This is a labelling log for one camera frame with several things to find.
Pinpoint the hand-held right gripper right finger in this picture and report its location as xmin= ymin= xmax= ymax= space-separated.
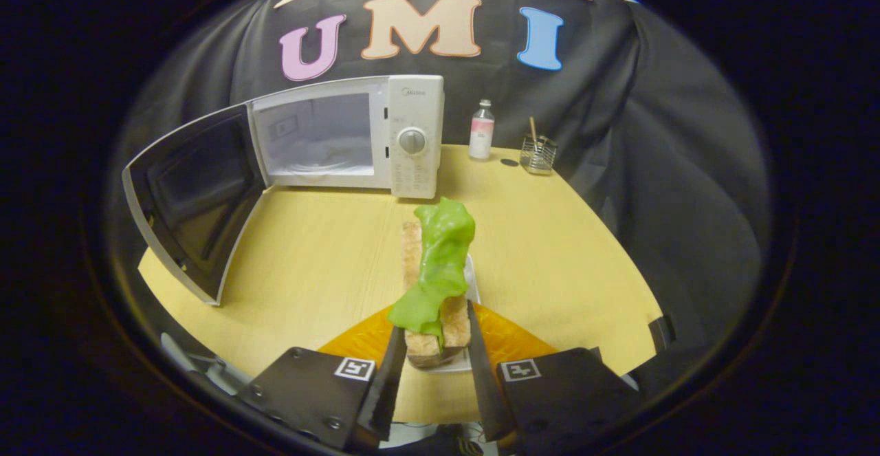
xmin=467 ymin=300 xmax=644 ymax=456

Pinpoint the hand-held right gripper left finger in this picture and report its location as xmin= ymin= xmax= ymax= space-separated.
xmin=237 ymin=305 xmax=408 ymax=451

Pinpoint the sandwich with green lettuce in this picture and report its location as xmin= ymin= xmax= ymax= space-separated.
xmin=387 ymin=197 xmax=476 ymax=369

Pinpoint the white microwave oven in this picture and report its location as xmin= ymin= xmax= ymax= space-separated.
xmin=122 ymin=74 xmax=446 ymax=305

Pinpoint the white tray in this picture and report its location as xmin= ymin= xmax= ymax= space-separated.
xmin=402 ymin=253 xmax=482 ymax=374

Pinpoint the clear holder cup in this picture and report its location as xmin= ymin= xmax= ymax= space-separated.
xmin=520 ymin=134 xmax=558 ymax=175

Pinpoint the small bottle with pink label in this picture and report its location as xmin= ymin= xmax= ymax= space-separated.
xmin=469 ymin=99 xmax=496 ymax=162

